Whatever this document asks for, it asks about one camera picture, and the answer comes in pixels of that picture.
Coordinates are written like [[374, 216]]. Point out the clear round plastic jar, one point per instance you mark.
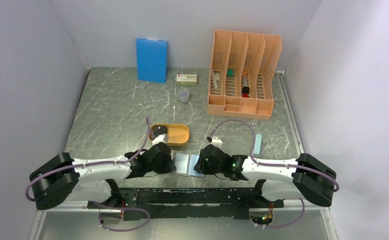
[[184, 95]]

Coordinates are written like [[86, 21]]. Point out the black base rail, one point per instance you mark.
[[173, 203]]

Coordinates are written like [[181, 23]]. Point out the grey metal bracket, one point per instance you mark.
[[216, 78]]

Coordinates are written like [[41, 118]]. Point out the orange oval plastic tray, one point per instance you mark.
[[179, 134]]

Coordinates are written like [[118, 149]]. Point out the green eraser block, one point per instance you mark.
[[230, 73]]

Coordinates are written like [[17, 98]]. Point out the light blue eraser bar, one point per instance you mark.
[[257, 145]]

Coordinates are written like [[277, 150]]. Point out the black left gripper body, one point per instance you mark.
[[164, 166]]

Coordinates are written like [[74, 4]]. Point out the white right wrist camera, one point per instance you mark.
[[215, 141]]

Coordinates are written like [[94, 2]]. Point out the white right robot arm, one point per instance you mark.
[[304, 177]]

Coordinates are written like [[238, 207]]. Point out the aluminium frame rail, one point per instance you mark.
[[297, 220]]

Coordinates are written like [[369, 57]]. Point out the small green white carton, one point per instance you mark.
[[186, 79]]

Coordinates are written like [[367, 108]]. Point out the stack of black cards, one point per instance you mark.
[[159, 130]]

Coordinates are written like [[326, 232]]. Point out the black red stamp knob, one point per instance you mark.
[[245, 92]]

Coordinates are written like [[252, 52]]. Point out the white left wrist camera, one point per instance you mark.
[[162, 138]]

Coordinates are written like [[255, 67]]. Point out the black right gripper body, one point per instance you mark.
[[209, 169]]

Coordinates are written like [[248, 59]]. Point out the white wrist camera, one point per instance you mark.
[[215, 141], [162, 138]]

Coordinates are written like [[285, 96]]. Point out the blue upright box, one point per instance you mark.
[[151, 60]]

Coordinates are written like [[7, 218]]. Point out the orange grey utility knife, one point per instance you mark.
[[245, 81]]

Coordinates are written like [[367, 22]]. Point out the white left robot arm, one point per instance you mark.
[[65, 179]]

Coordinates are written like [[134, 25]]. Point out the peach desk file organizer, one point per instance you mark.
[[241, 72]]

